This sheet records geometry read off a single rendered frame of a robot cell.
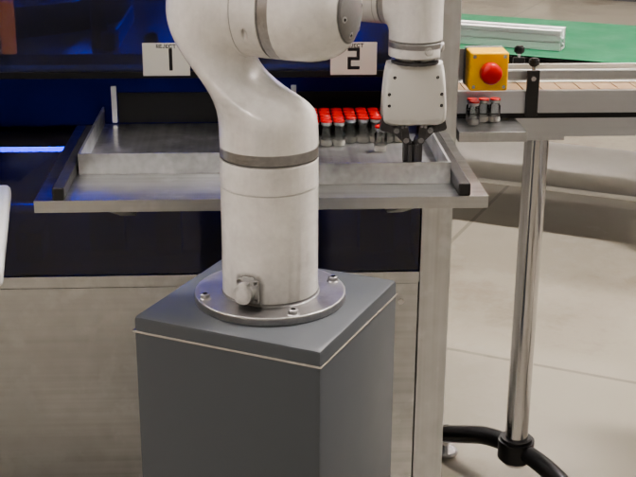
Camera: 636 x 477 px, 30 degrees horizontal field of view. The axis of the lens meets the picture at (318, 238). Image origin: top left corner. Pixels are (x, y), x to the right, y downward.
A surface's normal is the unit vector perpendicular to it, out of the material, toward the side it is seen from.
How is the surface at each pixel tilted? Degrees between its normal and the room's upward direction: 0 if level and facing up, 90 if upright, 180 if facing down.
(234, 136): 90
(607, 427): 0
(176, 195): 0
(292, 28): 102
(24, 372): 90
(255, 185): 90
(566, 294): 0
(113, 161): 90
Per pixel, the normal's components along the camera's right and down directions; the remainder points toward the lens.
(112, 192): 0.00, -0.94
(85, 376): 0.05, 0.33
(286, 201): 0.37, 0.31
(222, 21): -0.40, 0.48
